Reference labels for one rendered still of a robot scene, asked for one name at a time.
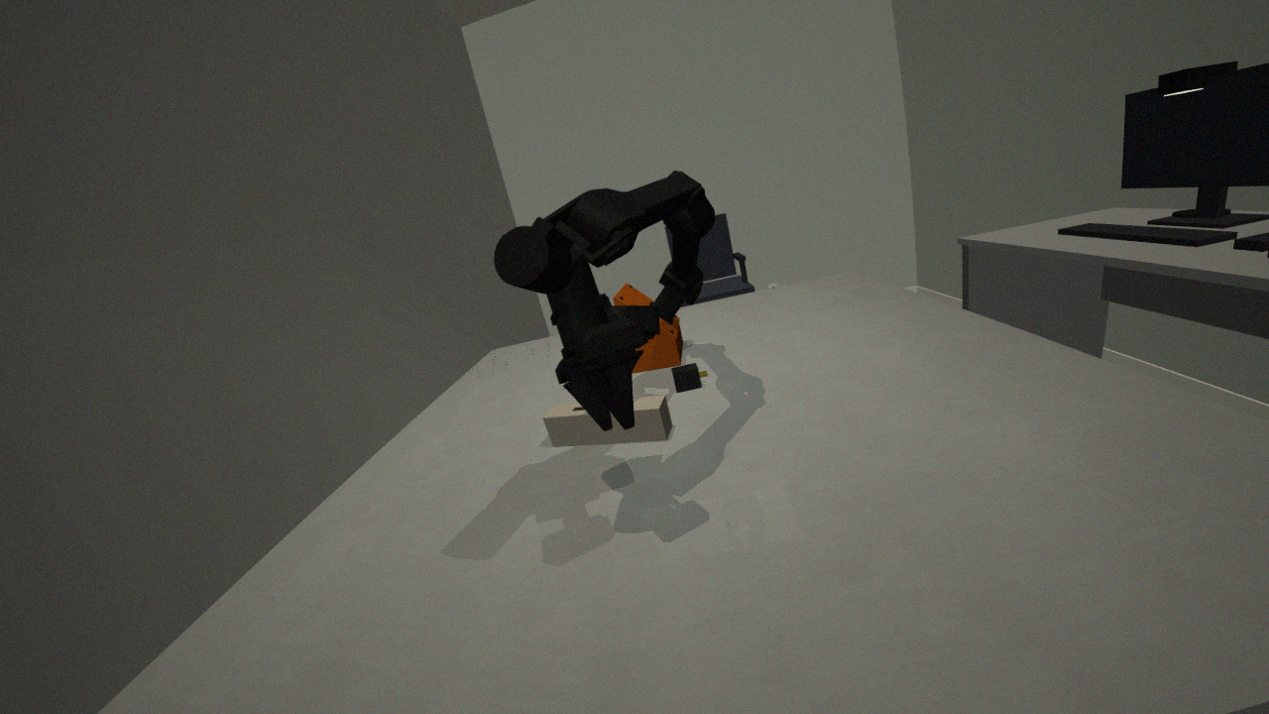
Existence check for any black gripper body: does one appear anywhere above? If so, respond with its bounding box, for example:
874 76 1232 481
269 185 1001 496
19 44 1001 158
549 288 648 384

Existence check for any black two-prong plug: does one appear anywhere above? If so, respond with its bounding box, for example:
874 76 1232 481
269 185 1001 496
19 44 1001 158
671 363 708 393

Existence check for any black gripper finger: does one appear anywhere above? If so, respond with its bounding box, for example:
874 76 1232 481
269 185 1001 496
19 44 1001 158
582 350 643 430
563 377 613 431

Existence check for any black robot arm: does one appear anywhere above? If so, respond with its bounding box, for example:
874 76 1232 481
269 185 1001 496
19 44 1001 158
494 171 714 339

